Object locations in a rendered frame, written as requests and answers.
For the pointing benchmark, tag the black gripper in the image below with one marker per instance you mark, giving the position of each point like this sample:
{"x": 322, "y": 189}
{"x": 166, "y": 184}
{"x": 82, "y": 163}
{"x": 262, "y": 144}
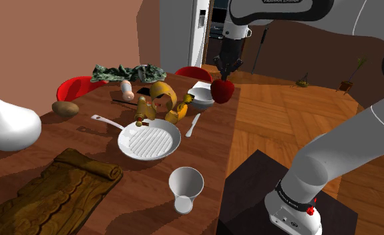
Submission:
{"x": 229, "y": 52}

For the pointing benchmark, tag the red apple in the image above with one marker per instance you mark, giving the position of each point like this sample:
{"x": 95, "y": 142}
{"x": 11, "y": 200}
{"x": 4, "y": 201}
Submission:
{"x": 222, "y": 90}

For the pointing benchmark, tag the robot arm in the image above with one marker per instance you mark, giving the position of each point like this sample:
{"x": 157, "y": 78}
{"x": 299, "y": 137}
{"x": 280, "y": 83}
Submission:
{"x": 328, "y": 162}

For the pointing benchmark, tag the white bowl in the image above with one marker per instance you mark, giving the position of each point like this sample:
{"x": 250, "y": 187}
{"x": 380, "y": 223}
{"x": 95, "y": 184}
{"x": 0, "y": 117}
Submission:
{"x": 202, "y": 94}

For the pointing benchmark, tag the dark broom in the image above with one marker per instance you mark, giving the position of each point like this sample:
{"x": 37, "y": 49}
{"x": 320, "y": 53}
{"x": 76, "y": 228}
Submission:
{"x": 259, "y": 52}

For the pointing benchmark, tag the white refrigerator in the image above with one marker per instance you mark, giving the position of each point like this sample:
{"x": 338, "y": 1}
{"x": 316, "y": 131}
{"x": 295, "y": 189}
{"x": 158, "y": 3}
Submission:
{"x": 186, "y": 32}

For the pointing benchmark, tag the yellow banana peel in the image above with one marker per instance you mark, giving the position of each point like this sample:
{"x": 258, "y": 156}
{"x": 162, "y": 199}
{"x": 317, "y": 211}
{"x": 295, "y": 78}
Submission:
{"x": 169, "y": 99}

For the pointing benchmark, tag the white knife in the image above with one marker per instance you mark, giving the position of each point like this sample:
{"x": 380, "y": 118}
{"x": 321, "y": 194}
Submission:
{"x": 192, "y": 125}

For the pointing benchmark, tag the small yellow plant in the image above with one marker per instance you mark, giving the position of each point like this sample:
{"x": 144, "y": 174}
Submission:
{"x": 303, "y": 81}

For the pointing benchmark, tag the black phone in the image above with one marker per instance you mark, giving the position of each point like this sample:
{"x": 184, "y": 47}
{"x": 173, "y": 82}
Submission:
{"x": 143, "y": 90}

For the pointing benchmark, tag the green crumpled cloth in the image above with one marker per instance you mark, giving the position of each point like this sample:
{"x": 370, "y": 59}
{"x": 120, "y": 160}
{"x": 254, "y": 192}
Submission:
{"x": 126, "y": 73}

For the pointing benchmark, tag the beige salt shaker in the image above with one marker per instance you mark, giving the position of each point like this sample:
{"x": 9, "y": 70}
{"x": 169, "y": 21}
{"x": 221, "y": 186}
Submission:
{"x": 127, "y": 90}

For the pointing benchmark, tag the white grill pan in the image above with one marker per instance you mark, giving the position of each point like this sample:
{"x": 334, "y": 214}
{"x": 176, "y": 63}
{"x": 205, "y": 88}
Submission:
{"x": 149, "y": 140}

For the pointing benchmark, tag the black pen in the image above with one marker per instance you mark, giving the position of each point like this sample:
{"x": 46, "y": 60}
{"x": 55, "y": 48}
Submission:
{"x": 124, "y": 103}

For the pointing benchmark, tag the dark robot stand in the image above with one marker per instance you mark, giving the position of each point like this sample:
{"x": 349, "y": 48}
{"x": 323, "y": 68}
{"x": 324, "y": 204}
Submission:
{"x": 247, "y": 192}

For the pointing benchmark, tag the potted plant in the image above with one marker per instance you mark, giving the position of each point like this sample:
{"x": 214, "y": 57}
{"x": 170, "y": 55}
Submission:
{"x": 350, "y": 78}

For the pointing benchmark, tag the white cup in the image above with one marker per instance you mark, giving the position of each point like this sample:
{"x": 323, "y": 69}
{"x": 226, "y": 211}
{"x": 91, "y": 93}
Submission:
{"x": 185, "y": 188}

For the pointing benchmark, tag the wooden dining table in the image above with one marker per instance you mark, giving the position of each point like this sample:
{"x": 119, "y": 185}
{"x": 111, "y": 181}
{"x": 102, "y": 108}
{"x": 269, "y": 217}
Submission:
{"x": 152, "y": 182}

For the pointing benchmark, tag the brown potato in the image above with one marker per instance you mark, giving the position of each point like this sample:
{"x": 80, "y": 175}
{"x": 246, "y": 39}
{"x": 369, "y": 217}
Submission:
{"x": 65, "y": 108}

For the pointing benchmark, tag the carved wooden board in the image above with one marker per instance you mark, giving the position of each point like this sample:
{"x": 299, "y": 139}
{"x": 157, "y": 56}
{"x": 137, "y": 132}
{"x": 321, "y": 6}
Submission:
{"x": 48, "y": 195}

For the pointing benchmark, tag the white vase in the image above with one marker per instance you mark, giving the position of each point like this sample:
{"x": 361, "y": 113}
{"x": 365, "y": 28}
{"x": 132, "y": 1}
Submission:
{"x": 6, "y": 123}

